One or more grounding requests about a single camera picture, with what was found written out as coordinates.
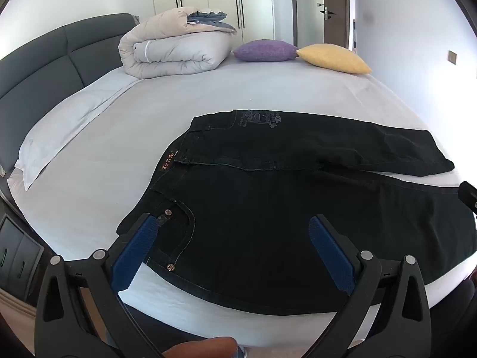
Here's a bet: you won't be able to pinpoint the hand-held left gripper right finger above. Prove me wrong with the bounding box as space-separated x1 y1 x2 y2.
309 214 433 358

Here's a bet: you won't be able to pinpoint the purple cushion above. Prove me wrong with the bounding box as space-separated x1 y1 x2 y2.
232 39 299 62

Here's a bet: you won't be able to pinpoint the person's dark clothing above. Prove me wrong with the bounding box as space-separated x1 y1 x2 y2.
428 268 477 358

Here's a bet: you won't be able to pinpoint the folded blue grey cloth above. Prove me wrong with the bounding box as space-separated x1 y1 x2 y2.
186 9 238 34

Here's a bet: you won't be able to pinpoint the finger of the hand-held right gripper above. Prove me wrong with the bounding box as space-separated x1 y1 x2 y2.
458 181 477 215

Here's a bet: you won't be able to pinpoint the black denim pants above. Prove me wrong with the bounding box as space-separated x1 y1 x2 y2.
116 109 477 316

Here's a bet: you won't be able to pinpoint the white flat pillow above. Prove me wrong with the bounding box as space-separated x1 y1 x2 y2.
15 71 142 191

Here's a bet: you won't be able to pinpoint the bed with white sheet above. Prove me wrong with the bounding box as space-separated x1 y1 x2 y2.
7 50 477 348

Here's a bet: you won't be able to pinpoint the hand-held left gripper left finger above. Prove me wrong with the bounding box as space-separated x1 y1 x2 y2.
34 212 165 358

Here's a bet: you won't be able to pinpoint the grey padded headboard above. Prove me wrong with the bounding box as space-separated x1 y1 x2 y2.
0 13 140 209

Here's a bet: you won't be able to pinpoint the yellow cushion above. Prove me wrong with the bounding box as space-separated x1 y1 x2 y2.
296 44 372 74

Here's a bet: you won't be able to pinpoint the folded beige white duvet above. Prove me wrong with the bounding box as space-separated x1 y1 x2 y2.
118 7 233 80

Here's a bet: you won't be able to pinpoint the dark nightstand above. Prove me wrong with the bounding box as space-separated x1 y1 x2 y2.
0 214 45 303

